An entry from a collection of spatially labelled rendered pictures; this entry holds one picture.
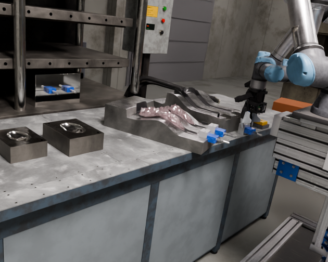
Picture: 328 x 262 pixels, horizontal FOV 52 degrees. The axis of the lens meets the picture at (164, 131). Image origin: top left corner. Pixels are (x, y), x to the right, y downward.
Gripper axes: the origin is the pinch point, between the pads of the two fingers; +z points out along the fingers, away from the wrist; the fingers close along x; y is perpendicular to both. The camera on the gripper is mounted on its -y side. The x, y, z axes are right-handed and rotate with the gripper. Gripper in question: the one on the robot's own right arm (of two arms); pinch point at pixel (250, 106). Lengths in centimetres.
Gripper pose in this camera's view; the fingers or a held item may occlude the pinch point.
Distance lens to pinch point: 226.2
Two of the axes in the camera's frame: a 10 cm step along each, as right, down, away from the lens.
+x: 9.4, 0.1, 3.5
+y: 3.3, 3.4, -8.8
